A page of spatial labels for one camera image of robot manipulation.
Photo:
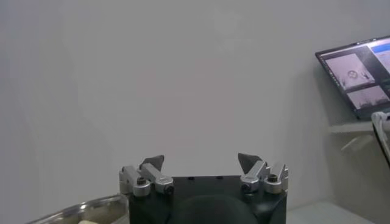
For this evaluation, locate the perforated steel steamer basket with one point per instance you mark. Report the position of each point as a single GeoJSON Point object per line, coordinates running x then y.
{"type": "Point", "coordinates": [100, 210]}

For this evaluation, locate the white steamed baozi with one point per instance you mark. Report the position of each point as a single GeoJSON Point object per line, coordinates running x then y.
{"type": "Point", "coordinates": [88, 222]}

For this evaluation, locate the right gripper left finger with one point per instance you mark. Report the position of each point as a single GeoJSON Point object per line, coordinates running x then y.
{"type": "Point", "coordinates": [155, 179]}

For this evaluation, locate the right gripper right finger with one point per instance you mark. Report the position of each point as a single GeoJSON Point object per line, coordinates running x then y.
{"type": "Point", "coordinates": [256, 176]}

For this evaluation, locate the open dark laptop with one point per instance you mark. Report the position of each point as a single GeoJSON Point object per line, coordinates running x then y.
{"type": "Point", "coordinates": [353, 76]}

